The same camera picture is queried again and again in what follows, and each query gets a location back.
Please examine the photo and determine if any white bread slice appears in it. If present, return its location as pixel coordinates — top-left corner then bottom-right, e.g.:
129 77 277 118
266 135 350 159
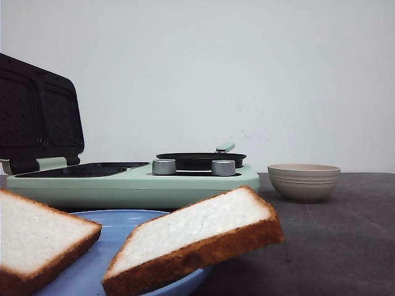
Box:
102 186 284 295
1 189 102 295

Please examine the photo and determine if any beige ribbed ceramic bowl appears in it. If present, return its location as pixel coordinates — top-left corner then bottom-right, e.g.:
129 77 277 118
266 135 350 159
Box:
267 163 341 203

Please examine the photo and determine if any breakfast maker hinged lid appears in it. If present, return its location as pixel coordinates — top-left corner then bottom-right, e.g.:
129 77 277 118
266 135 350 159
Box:
1 54 85 175

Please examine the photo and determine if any mint green breakfast maker base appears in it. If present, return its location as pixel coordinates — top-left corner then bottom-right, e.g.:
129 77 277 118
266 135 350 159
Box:
4 162 260 209

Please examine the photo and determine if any right silver control knob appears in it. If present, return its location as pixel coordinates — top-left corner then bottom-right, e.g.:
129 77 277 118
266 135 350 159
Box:
211 159 236 176

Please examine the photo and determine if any silver control knob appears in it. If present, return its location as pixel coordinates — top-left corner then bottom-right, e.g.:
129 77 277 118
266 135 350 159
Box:
211 159 236 176
152 158 177 175

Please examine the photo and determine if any left silver control knob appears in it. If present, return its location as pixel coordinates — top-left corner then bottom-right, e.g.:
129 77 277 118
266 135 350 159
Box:
152 158 177 175

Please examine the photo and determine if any blue plastic plate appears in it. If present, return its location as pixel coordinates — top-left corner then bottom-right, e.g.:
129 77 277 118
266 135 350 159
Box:
30 209 214 296

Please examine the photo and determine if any black frying pan green handle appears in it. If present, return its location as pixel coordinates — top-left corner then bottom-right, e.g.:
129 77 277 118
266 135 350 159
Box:
156 142 247 171

